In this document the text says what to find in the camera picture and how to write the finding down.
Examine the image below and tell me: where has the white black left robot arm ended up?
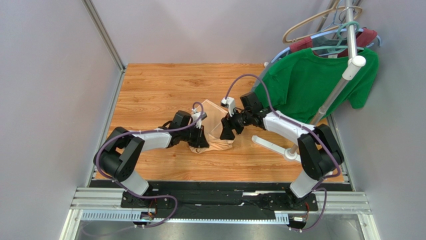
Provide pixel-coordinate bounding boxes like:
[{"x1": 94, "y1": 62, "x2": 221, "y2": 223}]
[{"x1": 93, "y1": 109, "x2": 210, "y2": 197}]

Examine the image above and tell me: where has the aluminium frame rail left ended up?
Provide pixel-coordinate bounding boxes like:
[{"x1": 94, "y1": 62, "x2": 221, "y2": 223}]
[{"x1": 82, "y1": 0, "x2": 126, "y2": 73}]

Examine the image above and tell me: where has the beige cloth napkin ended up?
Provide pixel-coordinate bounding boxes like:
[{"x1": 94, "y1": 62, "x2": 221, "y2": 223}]
[{"x1": 189, "y1": 99, "x2": 234, "y2": 154}]

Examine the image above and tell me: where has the aluminium front rail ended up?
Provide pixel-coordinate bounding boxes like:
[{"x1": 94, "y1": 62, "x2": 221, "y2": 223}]
[{"x1": 60, "y1": 180, "x2": 380, "y2": 240}]

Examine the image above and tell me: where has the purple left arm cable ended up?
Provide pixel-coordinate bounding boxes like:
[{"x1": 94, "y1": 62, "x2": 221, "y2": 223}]
[{"x1": 94, "y1": 101, "x2": 206, "y2": 229}]

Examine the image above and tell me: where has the teal plastic hanger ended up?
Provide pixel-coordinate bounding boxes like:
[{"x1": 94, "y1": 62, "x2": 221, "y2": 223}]
[{"x1": 308, "y1": 21, "x2": 363, "y2": 58}]

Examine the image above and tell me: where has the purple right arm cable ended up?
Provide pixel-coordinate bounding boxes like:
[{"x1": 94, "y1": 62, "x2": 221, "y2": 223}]
[{"x1": 223, "y1": 73, "x2": 342, "y2": 233}]

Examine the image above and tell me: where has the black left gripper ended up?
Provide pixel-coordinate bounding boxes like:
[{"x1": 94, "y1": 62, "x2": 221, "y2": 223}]
[{"x1": 180, "y1": 124, "x2": 209, "y2": 149}]

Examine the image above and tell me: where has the green t-shirt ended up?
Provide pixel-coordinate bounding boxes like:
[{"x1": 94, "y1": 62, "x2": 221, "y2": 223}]
[{"x1": 254, "y1": 48, "x2": 380, "y2": 124}]

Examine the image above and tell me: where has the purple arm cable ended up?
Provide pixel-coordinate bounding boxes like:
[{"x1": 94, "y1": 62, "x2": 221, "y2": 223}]
[
  {"x1": 94, "y1": 101, "x2": 206, "y2": 229},
  {"x1": 223, "y1": 73, "x2": 342, "y2": 233}
]

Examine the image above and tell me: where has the light blue hanger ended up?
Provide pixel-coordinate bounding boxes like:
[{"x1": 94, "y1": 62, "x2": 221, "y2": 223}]
[{"x1": 264, "y1": 27, "x2": 383, "y2": 69}]

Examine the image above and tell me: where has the silver white clothes rack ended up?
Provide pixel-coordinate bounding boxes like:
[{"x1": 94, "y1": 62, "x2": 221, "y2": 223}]
[{"x1": 251, "y1": 0, "x2": 367, "y2": 176}]

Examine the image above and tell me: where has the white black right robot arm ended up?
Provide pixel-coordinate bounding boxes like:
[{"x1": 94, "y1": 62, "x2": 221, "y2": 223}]
[{"x1": 220, "y1": 92, "x2": 344, "y2": 201}]

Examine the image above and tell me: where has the red garment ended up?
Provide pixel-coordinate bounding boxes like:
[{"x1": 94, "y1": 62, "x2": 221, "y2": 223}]
[{"x1": 283, "y1": 27, "x2": 381, "y2": 59}]

